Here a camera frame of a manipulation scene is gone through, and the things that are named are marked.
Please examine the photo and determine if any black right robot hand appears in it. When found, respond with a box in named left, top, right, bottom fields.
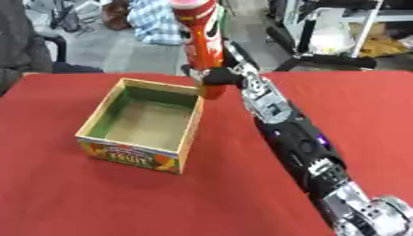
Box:
left=179, top=40, right=262, bottom=88

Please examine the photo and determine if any red bottle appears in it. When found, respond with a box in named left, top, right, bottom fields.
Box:
left=169, top=0, right=226, bottom=100

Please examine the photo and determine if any open cardboard box green inside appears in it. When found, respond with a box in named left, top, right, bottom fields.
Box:
left=74, top=77, right=207, bottom=175

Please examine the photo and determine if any blue white checked cloth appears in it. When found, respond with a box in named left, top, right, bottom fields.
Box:
left=127, top=0, right=184, bottom=46

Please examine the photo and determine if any brown bag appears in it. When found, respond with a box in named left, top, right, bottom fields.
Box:
left=100, top=0, right=135, bottom=31

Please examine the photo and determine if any yellow bag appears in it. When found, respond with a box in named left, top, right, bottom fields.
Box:
left=358, top=33, right=413, bottom=59

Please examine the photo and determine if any person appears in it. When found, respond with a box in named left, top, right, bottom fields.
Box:
left=0, top=0, right=55, bottom=95

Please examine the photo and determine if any white metal cart frame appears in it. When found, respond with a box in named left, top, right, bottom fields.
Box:
left=278, top=0, right=413, bottom=59

